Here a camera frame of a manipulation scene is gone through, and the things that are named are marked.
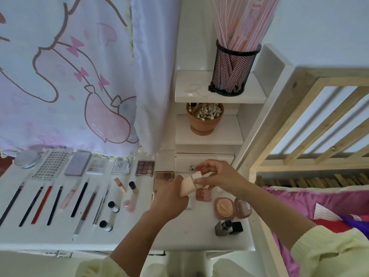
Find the person's left hand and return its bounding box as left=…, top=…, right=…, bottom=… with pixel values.
left=151, top=175, right=191, bottom=222

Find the person's right hand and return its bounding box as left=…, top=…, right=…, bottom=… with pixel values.
left=193, top=159, right=249, bottom=197

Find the tan eyeshadow palette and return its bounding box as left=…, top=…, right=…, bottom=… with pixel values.
left=153, top=170, right=175, bottom=194

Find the pink blush pan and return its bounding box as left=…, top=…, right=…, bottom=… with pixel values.
left=196, top=189, right=212, bottom=202

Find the pink foundation tube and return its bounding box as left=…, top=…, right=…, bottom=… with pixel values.
left=180, top=171, right=204, bottom=197

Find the pink cushion compact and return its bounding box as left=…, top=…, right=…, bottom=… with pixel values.
left=214, top=196, right=253, bottom=221

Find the dark brown eyeshadow palette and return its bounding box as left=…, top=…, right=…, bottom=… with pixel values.
left=135, top=160, right=156, bottom=177

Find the square bottle with black cap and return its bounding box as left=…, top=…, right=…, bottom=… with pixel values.
left=215, top=220, right=234, bottom=237

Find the clear eyeshadow palette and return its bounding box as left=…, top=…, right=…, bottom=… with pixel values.
left=86, top=155, right=111, bottom=175

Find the lavender rectangular palette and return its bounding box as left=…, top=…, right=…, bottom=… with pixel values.
left=63, top=150, right=92, bottom=177

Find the white false eyelash tray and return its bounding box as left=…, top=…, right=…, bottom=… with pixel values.
left=32, top=150, right=73, bottom=181

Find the red lip pencil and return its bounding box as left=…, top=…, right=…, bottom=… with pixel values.
left=31, top=185, right=54, bottom=225

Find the round silver compact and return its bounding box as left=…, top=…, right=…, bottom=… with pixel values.
left=14, top=150, right=42, bottom=169

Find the person's left forearm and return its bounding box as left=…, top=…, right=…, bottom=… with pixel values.
left=75, top=210, right=180, bottom=277

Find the person's right forearm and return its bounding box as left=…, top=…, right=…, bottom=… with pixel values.
left=239, top=182, right=369, bottom=277

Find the white table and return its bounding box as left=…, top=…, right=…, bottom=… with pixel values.
left=0, top=150, right=256, bottom=253

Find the terracotta pot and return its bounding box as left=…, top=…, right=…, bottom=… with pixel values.
left=186, top=102, right=224, bottom=136

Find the bunch of cotton swabs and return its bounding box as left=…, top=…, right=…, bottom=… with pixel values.
left=189, top=102, right=222, bottom=120

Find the white shelf unit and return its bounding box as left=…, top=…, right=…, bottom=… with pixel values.
left=173, top=43, right=295, bottom=174

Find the dark container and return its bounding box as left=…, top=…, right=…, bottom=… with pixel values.
left=209, top=39, right=262, bottom=97

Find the white paper sheet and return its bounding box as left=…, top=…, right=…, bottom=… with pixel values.
left=313, top=202, right=344, bottom=222

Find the red shiny packet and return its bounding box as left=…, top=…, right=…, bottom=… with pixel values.
left=346, top=213, right=369, bottom=225

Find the blue cloth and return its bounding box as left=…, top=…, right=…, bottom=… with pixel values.
left=352, top=221, right=369, bottom=240

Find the bunch of pink sticks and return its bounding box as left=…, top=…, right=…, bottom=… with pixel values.
left=209, top=0, right=281, bottom=52

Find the reddish brown door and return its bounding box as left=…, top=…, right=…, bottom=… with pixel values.
left=0, top=155, right=12, bottom=174

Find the pink cartoon print cloth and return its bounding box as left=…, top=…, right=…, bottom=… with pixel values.
left=0, top=0, right=182, bottom=158

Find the small white bow-handle drawer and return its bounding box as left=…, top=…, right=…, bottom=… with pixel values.
left=175, top=153, right=235, bottom=172

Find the wooden bed frame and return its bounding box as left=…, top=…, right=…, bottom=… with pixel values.
left=236, top=66, right=369, bottom=277

